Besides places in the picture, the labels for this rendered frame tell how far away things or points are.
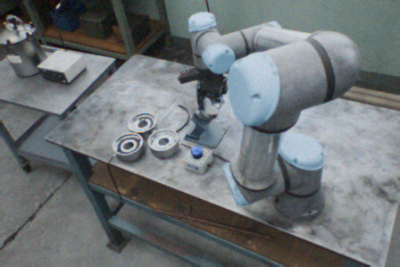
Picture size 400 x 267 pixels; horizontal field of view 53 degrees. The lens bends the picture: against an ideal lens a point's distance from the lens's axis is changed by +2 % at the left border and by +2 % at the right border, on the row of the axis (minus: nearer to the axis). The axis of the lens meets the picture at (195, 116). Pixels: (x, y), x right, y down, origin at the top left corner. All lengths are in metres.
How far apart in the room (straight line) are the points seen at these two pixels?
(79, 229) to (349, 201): 1.51
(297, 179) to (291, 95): 0.43
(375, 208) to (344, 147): 0.23
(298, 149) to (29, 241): 1.71
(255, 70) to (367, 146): 0.82
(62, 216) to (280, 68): 1.93
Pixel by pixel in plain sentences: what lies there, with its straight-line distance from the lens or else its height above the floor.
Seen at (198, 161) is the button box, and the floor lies 0.85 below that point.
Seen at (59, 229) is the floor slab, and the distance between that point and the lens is 2.36.
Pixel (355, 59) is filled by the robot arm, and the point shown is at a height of 1.40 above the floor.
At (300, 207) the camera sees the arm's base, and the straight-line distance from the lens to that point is 1.15.
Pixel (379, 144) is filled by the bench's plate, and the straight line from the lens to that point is 1.41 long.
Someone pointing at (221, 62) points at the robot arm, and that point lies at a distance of 1.01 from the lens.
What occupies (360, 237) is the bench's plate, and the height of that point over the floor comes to 0.80.
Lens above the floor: 1.80
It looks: 42 degrees down
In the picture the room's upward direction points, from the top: 10 degrees counter-clockwise
